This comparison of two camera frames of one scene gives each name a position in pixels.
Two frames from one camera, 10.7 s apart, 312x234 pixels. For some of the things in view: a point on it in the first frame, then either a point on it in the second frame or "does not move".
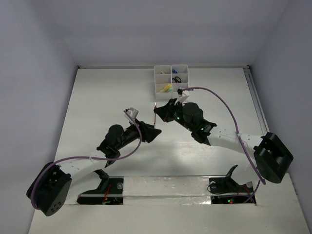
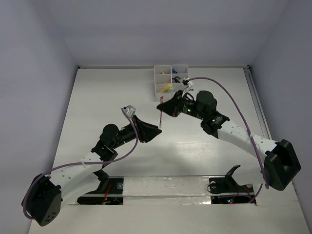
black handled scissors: x=176 y=80 does not move
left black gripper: x=148 y=132 does not move
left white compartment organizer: x=163 y=82 does not move
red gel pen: x=155 y=109 → x=161 y=102
